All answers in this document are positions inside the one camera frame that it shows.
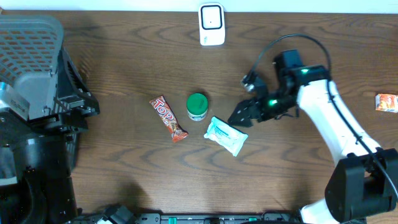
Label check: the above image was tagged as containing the teal wet wipes pack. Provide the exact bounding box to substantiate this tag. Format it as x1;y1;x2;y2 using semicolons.
203;116;248;157

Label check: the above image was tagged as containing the green lid jar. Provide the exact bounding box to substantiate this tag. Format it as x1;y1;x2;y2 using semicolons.
186;93;208;121

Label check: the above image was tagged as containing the red Top chocolate bar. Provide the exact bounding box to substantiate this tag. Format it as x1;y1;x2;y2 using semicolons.
150;95;188;142

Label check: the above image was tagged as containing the orange snack packet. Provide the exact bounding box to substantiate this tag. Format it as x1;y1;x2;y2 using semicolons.
375;93;398;113

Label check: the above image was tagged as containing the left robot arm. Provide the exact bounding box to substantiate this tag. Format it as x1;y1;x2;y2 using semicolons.
1;50;136;223

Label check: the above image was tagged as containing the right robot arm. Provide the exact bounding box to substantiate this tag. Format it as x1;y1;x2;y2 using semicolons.
228;50;397;223

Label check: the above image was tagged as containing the white barcode scanner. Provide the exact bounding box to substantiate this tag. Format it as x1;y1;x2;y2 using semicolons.
198;2;226;46

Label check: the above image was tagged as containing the grey plastic mesh basket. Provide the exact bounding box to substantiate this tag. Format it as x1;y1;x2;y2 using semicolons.
0;14;80;172

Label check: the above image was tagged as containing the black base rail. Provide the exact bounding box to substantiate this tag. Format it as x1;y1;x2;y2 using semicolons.
73;212;368;224

